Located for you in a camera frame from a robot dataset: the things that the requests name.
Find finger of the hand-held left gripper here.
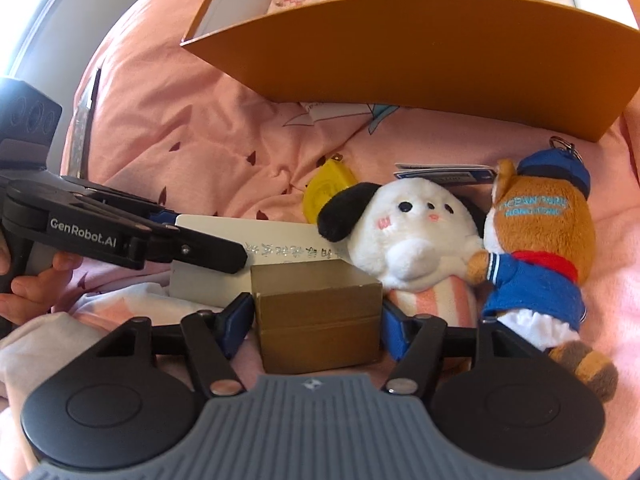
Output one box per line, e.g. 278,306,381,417
60,175,177,228
127,226,249,274

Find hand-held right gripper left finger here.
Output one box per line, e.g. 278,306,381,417
95,292,256,397

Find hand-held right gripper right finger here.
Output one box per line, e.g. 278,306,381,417
381,300,546,396

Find small brown gift box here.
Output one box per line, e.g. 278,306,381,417
250,259,383,375

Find long white card box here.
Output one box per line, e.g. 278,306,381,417
169,214,351,308

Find white dog plush toy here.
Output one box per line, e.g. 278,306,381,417
317,180,488,341

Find yellow small toy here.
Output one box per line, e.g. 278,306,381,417
302,156,357,223

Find orange bear plush keychain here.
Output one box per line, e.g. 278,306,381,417
467,137,618,403

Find orange cardboard box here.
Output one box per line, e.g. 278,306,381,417
180,0,640,143

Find person's left hand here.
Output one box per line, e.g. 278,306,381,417
0,246,83,326

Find pink printed duvet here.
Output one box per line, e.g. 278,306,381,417
0,0,640,480

